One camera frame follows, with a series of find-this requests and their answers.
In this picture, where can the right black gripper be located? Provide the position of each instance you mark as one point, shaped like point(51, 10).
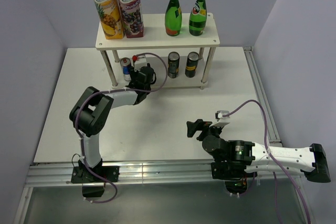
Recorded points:
point(198, 125)

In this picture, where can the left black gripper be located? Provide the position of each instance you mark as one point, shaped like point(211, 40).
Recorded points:
point(133, 74)

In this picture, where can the blue red bull can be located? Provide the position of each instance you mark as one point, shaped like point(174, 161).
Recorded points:
point(126, 65)

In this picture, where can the black energy can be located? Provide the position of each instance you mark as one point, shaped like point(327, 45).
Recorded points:
point(173, 64)
point(191, 64)

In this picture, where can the black energy can front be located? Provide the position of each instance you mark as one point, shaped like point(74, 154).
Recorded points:
point(191, 64)

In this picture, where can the plain green glass bottle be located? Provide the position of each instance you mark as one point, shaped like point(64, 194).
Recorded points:
point(173, 18)

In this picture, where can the green bottle with label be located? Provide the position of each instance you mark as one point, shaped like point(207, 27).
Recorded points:
point(198, 18)

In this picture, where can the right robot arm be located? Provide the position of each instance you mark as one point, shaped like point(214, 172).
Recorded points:
point(236, 159)

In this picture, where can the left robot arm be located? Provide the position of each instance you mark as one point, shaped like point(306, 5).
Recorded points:
point(91, 111)

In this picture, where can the white two-tier shelf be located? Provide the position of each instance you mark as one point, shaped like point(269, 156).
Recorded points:
point(157, 45)

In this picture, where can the grape juice carton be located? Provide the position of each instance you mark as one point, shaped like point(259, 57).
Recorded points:
point(132, 18)

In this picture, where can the pineapple juice carton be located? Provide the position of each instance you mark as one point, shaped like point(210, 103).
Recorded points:
point(110, 18)

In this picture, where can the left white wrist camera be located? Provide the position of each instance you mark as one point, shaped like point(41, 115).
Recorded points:
point(139, 61)

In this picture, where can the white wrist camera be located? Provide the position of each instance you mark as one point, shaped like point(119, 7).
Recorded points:
point(222, 119)
point(139, 61)

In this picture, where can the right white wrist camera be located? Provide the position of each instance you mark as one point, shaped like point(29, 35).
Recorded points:
point(222, 119)

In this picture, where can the aluminium front rail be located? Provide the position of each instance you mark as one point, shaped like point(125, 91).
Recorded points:
point(59, 174)

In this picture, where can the aluminium rail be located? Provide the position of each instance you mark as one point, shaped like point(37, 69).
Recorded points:
point(59, 174)
point(261, 95)

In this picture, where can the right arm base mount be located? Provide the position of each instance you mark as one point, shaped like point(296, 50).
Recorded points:
point(237, 181)

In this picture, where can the aluminium right rail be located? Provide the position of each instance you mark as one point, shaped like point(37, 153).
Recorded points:
point(261, 95)

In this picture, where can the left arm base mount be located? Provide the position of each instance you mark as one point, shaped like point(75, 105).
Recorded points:
point(92, 186)

